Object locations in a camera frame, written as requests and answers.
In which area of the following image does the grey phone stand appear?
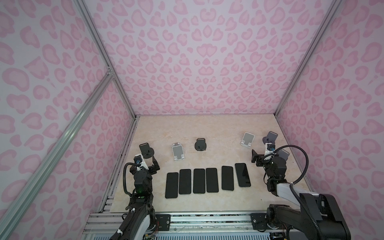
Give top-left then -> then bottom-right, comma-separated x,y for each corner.
262,131 -> 278,145

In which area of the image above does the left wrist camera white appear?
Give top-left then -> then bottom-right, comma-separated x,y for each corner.
134,154 -> 149,171

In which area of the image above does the white triangular phone stand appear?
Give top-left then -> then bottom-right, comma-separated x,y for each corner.
241,132 -> 255,148

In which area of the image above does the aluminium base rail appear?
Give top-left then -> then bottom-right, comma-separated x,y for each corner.
80,209 -> 346,240

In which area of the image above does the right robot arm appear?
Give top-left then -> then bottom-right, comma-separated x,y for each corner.
251,148 -> 352,240

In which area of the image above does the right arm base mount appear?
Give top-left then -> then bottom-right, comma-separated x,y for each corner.
250,213 -> 293,233

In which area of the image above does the black phone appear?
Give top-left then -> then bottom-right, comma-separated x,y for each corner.
206,168 -> 219,193
222,166 -> 234,191
193,169 -> 206,194
179,169 -> 192,195
165,173 -> 179,199

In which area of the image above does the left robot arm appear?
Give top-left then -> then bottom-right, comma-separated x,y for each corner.
110,154 -> 160,240

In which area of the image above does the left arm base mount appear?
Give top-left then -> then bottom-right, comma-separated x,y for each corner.
147,214 -> 171,232

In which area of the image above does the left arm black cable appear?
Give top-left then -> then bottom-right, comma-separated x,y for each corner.
122,162 -> 139,199

